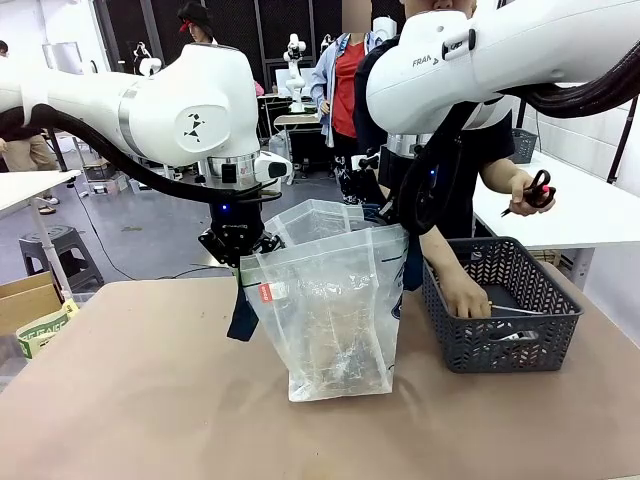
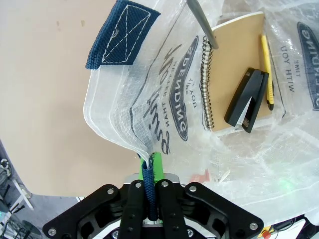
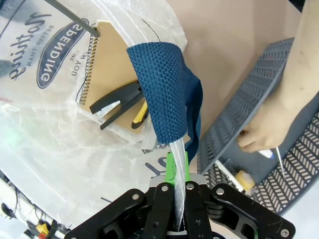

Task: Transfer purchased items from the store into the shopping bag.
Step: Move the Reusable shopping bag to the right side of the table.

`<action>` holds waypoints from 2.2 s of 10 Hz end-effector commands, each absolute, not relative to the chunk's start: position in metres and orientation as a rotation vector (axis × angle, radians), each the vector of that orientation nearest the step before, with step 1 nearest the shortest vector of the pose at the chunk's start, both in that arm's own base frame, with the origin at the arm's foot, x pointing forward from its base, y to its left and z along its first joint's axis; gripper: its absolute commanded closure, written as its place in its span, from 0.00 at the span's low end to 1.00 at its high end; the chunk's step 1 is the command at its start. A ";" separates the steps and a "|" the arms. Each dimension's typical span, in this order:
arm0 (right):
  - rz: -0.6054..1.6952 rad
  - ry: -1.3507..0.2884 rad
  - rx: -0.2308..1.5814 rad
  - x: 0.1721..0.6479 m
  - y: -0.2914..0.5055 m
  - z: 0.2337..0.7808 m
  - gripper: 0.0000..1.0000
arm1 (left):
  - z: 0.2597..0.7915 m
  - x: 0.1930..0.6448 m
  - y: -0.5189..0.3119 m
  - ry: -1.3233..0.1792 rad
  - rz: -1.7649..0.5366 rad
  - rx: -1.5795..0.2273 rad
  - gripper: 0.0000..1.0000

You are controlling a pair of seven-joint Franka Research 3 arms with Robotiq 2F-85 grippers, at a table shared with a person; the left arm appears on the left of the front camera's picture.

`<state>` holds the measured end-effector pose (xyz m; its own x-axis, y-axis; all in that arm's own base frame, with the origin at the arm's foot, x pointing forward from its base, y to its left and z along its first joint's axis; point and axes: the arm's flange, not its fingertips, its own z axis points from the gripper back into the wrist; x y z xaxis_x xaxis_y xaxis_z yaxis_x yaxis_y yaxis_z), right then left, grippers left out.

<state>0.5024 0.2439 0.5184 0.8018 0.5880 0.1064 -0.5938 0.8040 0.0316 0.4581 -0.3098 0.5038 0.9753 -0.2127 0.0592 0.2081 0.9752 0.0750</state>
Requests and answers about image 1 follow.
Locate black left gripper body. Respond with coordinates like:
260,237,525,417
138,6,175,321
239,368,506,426
208,199,267,267

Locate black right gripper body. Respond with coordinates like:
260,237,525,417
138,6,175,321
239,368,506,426
377,148,417,217

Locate translucent shopping bag navy handles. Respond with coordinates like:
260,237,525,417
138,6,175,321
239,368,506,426
227,198,425,404

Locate black scissors with red detail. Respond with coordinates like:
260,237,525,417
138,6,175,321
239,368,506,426
500,169,558,218

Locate thin silver tool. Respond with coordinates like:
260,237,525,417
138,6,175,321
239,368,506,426
487,302,545,317

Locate person's left forearm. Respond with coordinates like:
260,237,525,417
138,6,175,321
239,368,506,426
478,157,524,195

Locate person's right forearm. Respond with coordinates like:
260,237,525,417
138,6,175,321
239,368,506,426
418,223,476,301

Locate green printed paper bag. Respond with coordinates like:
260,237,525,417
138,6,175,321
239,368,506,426
15,298,81,360

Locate person's right hand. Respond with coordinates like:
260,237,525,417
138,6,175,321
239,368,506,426
446,281,493,321

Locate person's left hand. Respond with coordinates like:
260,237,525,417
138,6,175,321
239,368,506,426
508,171,557,218

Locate clear plastic container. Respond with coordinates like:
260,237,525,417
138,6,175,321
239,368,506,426
268,130,292,164

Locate mannequin with blue shirt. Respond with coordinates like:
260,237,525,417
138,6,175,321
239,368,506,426
309,0,375,204

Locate small beige top table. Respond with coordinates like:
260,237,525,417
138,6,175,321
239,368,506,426
273,113,321,166

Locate person in black t-shirt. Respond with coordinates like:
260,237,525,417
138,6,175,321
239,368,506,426
352,0,559,321

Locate grey plastic stool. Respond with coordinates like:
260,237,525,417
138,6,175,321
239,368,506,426
18,225,105,292

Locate white packaged item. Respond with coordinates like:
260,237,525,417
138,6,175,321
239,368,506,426
492,328,540,345

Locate white side table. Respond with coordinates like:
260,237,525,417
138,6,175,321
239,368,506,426
472,149,640,291

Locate cardboard box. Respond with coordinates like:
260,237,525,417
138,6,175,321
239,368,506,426
0,270,65,337

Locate white round-cornered table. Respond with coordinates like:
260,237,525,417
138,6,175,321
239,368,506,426
0,169,84,301

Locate person in beige trousers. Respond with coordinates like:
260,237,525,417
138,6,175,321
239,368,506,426
0,39,62,217

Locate black slanted stand pole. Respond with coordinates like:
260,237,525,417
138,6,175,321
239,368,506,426
606,94,640,184

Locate grey board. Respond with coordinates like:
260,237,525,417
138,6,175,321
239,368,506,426
42,41,84,76

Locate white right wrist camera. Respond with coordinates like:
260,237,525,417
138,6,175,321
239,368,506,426
350,153,382,174

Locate black floor cable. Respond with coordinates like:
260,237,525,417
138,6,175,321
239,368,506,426
74,184,236,282

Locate black left arm cable sleeve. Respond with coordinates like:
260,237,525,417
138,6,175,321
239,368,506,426
29,103,282,205

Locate black arm cable sleeve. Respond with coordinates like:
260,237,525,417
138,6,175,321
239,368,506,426
29,103,282,205
397,37,640,236

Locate black right arm cable sleeve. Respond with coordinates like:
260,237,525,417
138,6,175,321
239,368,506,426
397,37,640,236

